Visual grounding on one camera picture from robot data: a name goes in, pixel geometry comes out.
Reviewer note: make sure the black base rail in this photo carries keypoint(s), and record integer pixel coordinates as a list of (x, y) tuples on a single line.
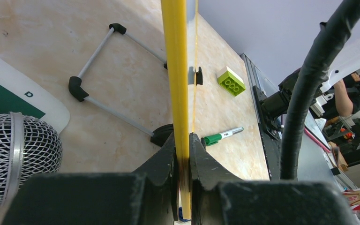
[(271, 143)]

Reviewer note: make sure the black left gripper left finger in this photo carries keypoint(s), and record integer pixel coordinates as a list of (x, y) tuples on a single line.
[(146, 196)]

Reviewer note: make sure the yellow framed whiteboard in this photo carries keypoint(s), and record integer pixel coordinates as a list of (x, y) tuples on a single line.
[(180, 21)]

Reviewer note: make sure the blue capped marker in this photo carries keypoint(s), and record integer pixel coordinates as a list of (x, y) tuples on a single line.
[(181, 218)]

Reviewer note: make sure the green capped marker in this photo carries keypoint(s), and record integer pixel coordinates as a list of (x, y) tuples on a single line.
[(214, 139)]

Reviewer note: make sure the whiteboard wire stand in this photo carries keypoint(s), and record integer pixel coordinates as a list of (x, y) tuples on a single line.
[(129, 80)]

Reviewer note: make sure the green white lego brick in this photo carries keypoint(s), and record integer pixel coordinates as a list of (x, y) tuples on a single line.
[(230, 81)]

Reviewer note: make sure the green white chess mat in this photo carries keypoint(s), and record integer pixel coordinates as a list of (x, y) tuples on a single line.
[(19, 93)]

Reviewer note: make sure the black glitter microphone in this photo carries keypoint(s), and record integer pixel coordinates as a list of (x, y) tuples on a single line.
[(28, 146)]

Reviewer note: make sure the person in background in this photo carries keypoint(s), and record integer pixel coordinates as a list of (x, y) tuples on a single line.
[(346, 103)]

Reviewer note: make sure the black whiteboard right foot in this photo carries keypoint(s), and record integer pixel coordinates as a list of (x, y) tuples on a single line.
[(195, 76)]

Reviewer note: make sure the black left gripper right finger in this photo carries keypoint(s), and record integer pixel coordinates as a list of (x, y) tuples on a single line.
[(221, 198)]

